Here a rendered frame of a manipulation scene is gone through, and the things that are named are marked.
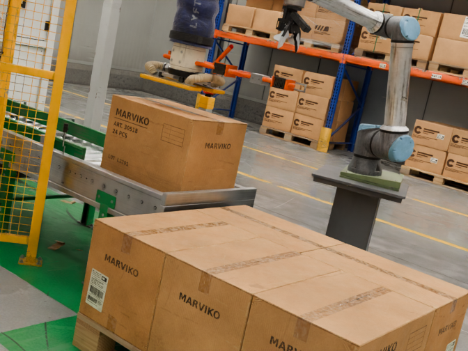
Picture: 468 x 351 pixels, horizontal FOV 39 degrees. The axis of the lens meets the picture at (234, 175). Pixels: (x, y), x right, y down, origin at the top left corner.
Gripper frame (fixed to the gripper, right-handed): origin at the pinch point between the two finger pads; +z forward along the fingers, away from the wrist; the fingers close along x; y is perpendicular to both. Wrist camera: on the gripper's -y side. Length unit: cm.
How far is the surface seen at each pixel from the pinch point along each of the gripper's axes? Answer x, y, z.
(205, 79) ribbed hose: 7.6, 38.9, 20.7
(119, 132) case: 22, 77, 57
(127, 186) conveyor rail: 38, 48, 77
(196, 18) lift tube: 9, 52, -7
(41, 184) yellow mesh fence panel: 47, 100, 91
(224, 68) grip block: 5.1, 30.6, 13.9
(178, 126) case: 23, 36, 44
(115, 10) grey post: -161, 304, -9
